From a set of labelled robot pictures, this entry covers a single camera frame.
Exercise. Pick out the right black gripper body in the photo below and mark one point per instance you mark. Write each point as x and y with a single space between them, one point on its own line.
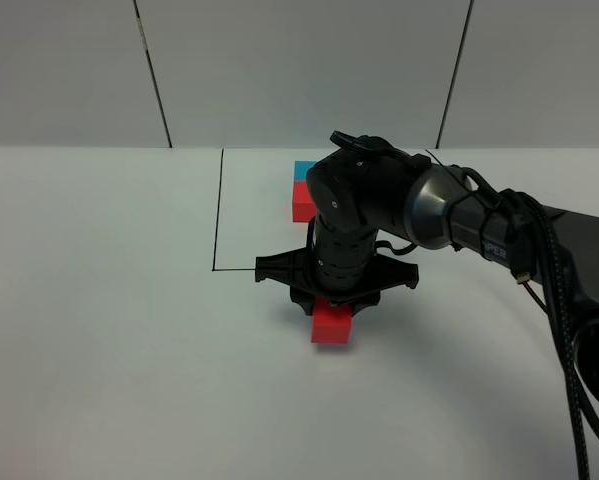
341 268

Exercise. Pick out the red template cube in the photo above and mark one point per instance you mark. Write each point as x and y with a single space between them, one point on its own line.
303 208

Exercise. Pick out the blue template cube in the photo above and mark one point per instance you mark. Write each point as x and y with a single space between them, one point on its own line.
301 169

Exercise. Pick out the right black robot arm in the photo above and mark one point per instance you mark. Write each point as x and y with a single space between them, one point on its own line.
367 186

